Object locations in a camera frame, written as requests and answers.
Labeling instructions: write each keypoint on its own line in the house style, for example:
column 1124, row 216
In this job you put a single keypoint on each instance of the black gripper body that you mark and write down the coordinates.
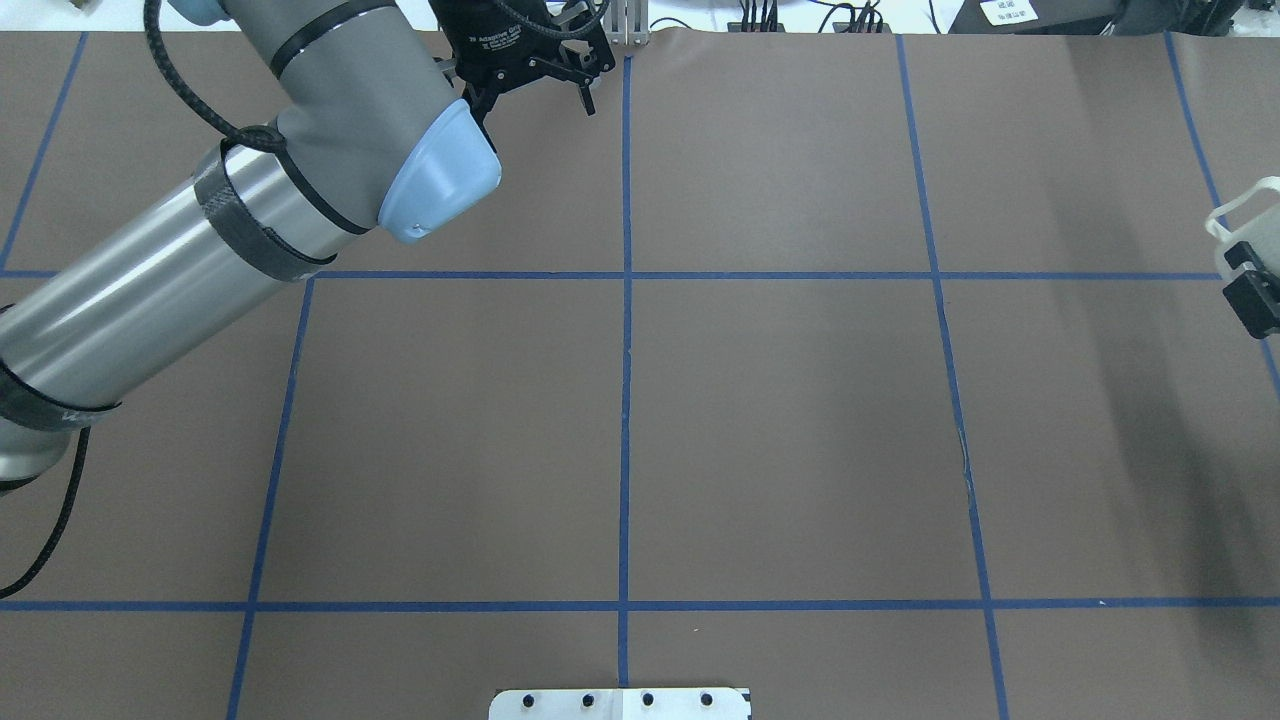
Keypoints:
column 497, row 48

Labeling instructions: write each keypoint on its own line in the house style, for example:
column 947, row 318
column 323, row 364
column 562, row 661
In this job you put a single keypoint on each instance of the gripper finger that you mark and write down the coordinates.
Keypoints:
column 481, row 102
column 585, row 86
column 1252, row 290

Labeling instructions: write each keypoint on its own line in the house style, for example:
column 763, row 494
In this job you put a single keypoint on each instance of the white mug with handle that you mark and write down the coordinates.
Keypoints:
column 1260, row 229

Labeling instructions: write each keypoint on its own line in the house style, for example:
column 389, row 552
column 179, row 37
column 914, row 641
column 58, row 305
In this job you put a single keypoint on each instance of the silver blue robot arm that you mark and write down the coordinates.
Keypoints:
column 378, row 133

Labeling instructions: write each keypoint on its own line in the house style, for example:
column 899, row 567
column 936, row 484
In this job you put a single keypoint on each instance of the aluminium frame post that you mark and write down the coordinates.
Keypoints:
column 626, row 23

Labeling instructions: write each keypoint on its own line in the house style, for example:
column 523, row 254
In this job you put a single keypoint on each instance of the white camera stand column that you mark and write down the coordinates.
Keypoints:
column 623, row 703

